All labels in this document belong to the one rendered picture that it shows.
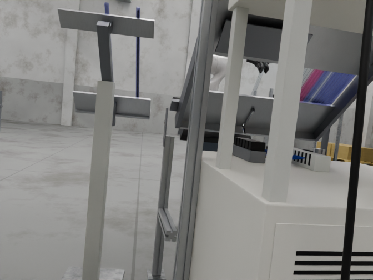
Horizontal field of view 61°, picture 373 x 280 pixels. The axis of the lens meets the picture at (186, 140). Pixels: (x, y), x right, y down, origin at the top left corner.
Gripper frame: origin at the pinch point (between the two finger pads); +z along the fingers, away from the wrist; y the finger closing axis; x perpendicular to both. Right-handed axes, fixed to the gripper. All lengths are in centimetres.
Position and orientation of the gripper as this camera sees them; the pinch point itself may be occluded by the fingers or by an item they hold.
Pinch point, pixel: (263, 67)
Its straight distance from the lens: 134.6
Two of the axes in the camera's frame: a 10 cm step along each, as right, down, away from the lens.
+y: 9.9, 0.1, 1.3
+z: 0.8, 7.6, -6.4
